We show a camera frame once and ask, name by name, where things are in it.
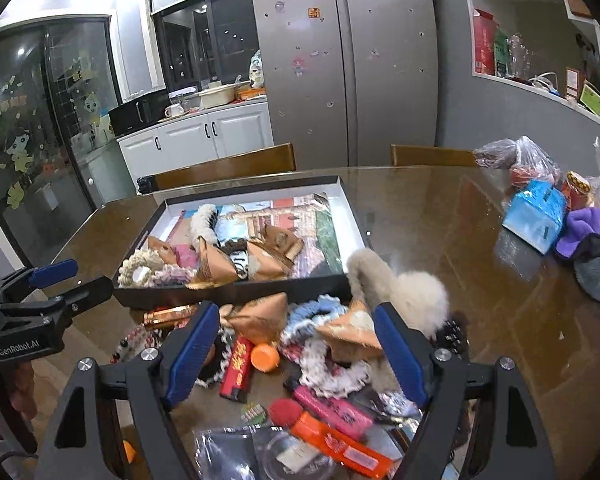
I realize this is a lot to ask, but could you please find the beige fluffy hair claw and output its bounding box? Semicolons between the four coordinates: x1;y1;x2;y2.
345;247;451;391

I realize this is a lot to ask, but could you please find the white fuzzy hair claw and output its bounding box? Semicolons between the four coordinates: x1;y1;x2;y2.
189;204;218;250

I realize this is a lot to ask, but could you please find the black hair claw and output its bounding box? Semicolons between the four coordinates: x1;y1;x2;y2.
432;312;469;361

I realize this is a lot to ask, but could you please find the pink packet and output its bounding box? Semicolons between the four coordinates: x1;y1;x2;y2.
290;385;374;441

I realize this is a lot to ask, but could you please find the orange lighter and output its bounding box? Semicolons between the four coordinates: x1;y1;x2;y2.
290;412;393;479

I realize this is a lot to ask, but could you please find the round badge in bag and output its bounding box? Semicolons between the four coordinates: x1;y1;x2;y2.
195;426;346;479

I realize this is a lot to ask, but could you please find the kraft pyramid snack packet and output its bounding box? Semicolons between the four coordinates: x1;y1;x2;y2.
247;240;294;282
186;236;239;289

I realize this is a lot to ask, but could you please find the light blue scrunchie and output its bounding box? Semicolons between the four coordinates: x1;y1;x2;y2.
279;295;349;347

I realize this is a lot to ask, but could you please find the blue tissue pack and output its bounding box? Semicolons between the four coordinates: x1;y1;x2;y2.
503;180;567;255

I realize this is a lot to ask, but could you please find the black microwave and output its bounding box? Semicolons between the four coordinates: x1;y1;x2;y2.
109;89;171;136

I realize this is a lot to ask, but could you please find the grey cloth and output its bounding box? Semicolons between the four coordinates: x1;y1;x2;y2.
572;233;600;304

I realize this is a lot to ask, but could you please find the black shallow tray box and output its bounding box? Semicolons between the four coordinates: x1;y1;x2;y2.
114;176;366;311

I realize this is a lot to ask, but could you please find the purple cloth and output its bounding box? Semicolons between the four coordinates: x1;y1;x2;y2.
555;207;600;261

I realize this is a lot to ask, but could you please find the clear plastic bag with fruit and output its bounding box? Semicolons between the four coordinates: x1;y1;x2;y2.
472;136;562;188

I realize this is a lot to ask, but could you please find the white kitchen cabinet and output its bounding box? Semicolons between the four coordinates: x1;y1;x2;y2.
118;98;274;181

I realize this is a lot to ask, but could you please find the left wooden chair back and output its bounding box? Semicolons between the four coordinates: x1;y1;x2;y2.
137;143;297;194

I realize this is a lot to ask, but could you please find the silver refrigerator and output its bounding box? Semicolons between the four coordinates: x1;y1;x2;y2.
252;0;438;169

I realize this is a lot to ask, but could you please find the red box on shelf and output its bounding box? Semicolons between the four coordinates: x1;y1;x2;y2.
472;9;496;75

